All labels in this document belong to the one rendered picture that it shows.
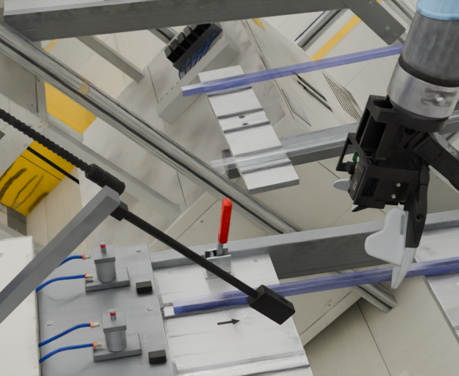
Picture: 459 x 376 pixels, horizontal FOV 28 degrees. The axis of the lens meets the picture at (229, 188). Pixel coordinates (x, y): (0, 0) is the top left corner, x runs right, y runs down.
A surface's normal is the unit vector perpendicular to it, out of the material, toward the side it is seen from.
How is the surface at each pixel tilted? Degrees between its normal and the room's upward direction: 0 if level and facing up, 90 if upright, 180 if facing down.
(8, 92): 90
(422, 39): 41
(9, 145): 90
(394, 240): 74
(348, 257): 90
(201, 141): 0
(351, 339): 0
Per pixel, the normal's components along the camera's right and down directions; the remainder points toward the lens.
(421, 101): -0.28, 0.47
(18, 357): -0.01, -0.81
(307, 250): 0.20, 0.57
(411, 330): -0.70, -0.48
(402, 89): -0.78, 0.16
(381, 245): 0.29, 0.04
